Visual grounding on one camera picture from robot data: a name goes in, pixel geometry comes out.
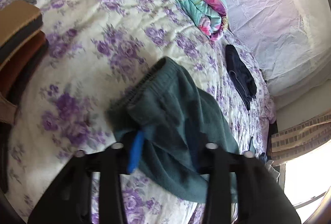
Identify bright window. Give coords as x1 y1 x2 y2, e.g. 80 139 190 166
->
279 138 331 214

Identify folded black pants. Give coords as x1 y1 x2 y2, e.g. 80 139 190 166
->
225 44 258 111

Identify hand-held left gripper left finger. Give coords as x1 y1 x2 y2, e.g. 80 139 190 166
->
27 132 145 224

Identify white lace pillow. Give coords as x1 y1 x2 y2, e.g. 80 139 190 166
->
178 0 327 96

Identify purple floral bedsheet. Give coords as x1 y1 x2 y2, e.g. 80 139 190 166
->
0 0 276 224

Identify dark green pants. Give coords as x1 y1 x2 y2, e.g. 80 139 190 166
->
107 57 241 204

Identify stack of folded brown clothes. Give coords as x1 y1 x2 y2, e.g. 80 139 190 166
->
0 0 49 123

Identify beige checked curtain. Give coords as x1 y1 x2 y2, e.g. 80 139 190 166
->
269 114 331 165

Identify grey garment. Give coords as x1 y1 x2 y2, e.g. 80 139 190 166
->
265 159 281 183

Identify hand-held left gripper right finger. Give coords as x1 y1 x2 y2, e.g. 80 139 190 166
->
199 142 302 224

